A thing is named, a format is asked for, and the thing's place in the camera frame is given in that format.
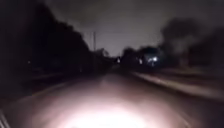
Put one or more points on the utility pole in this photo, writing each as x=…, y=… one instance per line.
x=94, y=43

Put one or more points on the dark asphalt road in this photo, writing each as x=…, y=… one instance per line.
x=110, y=93

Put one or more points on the dark trees with lights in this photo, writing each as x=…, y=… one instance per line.
x=143, y=58

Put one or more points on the row of dark trees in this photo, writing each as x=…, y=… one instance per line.
x=50, y=50

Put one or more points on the pale kerb strip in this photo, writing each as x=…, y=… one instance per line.
x=180, y=87

